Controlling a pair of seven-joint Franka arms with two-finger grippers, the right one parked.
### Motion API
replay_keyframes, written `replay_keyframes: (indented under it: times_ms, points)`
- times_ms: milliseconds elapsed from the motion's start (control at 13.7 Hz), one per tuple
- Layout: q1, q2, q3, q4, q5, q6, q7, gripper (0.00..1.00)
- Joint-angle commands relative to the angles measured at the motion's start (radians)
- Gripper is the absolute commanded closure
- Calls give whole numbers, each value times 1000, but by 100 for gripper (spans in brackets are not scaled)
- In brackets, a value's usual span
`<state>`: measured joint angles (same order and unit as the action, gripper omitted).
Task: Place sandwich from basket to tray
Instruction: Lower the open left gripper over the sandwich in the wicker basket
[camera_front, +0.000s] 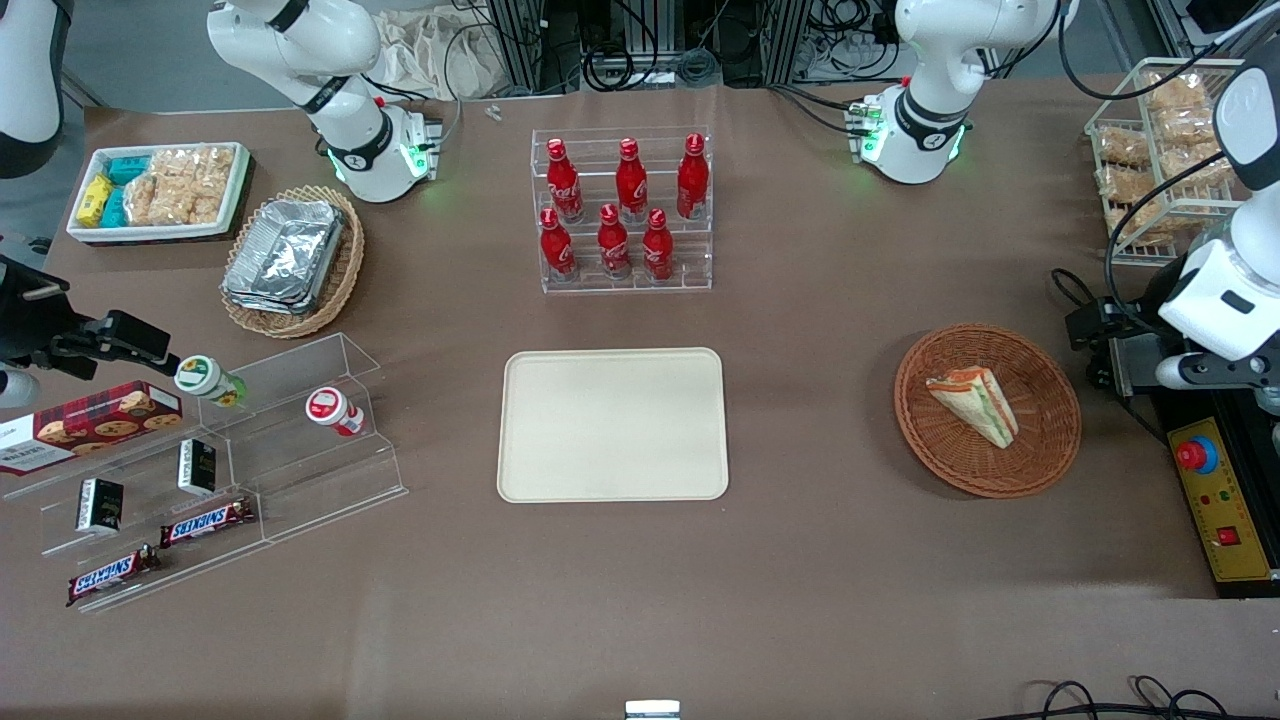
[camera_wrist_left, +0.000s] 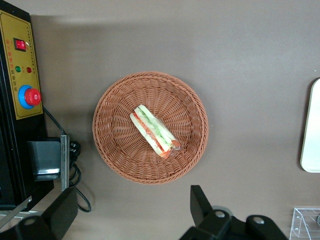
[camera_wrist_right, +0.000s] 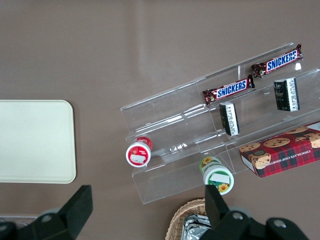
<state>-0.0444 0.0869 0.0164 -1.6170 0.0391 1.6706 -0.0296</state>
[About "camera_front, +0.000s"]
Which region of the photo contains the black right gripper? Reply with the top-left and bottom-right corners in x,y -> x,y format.
0,254 -> 182,381

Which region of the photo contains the triangular sandwich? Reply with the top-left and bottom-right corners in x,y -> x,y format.
925,366 -> 1022,450

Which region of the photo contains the white rectangular snack tray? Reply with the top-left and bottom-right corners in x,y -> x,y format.
66,142 -> 252,246

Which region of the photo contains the oval light wicker basket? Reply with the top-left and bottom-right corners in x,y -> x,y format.
220,184 -> 366,340

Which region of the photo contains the beige plastic tray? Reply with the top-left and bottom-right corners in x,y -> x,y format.
497,347 -> 730,503

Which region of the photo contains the round brown wicker basket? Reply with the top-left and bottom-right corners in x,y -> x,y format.
893,322 -> 1083,500

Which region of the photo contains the red cookie box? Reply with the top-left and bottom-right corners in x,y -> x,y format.
0,380 -> 185,478

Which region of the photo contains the green-capped yogurt bottle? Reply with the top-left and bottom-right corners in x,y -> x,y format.
174,355 -> 249,409

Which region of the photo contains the yellow snack packet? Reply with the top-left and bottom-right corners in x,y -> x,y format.
77,174 -> 115,227

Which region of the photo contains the small black box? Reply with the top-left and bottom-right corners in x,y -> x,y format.
177,438 -> 219,499
76,478 -> 126,535

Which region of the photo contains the clear bag of rice crackers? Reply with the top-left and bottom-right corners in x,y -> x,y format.
152,146 -> 237,225
123,170 -> 194,228

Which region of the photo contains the silver foil container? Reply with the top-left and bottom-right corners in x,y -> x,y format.
222,285 -> 316,318
226,198 -> 347,304

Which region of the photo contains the Snickers chocolate bar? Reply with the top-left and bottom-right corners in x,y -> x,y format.
160,497 -> 257,550
66,545 -> 162,609

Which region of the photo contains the red-capped yogurt bottle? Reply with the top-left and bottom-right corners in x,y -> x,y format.
305,387 -> 367,439

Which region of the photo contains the clear acrylic stepped shelf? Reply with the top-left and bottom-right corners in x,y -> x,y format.
0,332 -> 409,615

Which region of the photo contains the cream cloth bag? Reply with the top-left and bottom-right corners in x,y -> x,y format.
372,6 -> 503,102

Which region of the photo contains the red cola bottle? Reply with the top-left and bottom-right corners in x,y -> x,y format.
615,138 -> 649,224
598,204 -> 633,280
546,138 -> 586,225
677,133 -> 711,222
540,208 -> 578,282
642,208 -> 676,282

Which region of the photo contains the clear acrylic bottle rack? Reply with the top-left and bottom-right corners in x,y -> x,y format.
530,126 -> 714,295

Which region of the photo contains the black tabletop appliance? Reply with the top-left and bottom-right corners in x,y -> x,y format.
1063,265 -> 1280,421

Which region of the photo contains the bagged fried snack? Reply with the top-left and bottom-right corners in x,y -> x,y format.
1095,127 -> 1152,169
1143,72 -> 1209,112
1105,197 -> 1191,247
1160,140 -> 1235,190
1155,105 -> 1227,147
1097,165 -> 1161,202

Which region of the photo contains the yellow emergency-stop control box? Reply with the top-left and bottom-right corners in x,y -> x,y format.
1150,392 -> 1280,600

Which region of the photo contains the aluminium frame rack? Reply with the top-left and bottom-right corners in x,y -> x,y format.
485,0 -> 901,93

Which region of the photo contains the black base cable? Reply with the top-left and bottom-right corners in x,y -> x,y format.
768,82 -> 867,137

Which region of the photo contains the black appliance power cable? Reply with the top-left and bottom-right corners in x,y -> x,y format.
1050,267 -> 1173,446

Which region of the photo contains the black looped cable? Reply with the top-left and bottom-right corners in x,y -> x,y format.
1005,680 -> 1101,720
1100,675 -> 1280,720

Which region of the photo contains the white wire basket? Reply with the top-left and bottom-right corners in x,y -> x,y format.
1085,57 -> 1280,268

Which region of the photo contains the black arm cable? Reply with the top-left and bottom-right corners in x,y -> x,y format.
1057,0 -> 1280,267

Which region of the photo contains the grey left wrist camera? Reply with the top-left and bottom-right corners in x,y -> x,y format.
1154,354 -> 1280,393

